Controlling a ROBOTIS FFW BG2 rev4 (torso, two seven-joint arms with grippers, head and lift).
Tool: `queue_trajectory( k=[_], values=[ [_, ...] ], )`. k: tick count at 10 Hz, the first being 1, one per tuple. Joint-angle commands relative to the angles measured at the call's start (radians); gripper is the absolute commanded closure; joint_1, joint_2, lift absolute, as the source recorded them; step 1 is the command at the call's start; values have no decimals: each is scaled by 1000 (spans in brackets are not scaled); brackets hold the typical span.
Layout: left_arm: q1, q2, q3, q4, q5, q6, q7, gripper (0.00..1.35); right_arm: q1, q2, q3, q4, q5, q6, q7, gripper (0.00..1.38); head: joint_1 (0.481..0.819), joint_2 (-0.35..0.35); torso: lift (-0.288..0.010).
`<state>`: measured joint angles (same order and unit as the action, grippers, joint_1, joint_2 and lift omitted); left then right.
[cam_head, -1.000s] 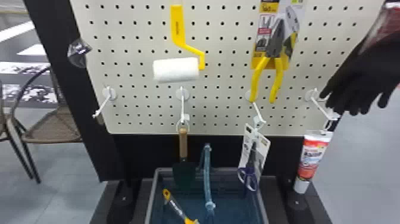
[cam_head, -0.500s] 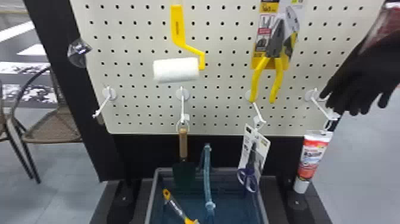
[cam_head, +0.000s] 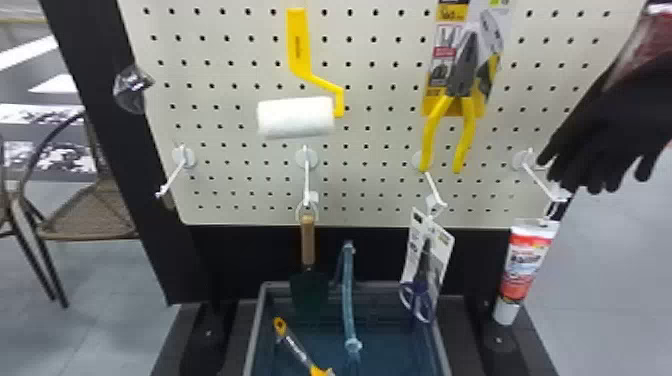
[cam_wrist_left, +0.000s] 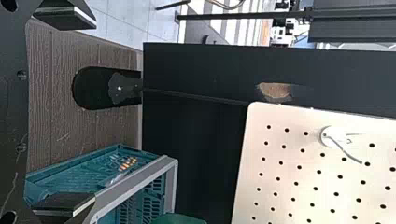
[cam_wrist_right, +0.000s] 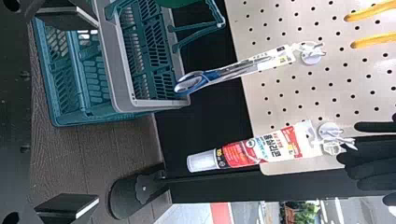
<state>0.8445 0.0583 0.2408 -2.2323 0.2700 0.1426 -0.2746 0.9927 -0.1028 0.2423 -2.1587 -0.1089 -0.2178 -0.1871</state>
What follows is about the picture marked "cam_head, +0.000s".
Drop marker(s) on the white pegboard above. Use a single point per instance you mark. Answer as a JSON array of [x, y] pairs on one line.
[[367, 173]]

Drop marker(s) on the yellow paint roller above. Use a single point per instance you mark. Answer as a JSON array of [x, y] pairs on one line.
[[295, 116]]

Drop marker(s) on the blue scissors on card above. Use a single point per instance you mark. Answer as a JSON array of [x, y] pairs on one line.
[[426, 262]]

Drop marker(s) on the blue basket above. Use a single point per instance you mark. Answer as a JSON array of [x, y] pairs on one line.
[[388, 346]]

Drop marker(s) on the yellow pliers on card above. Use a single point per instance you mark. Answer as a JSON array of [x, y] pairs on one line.
[[464, 68]]

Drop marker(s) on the white and red tube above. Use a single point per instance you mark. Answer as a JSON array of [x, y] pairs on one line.
[[524, 262]]

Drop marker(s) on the clear suction cup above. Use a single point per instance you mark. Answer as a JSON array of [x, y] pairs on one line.
[[131, 89]]

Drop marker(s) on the black gloves on card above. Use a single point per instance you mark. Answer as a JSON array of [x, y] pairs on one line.
[[604, 131]]

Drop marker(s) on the black frame chair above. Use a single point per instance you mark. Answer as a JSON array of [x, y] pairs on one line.
[[78, 210]]

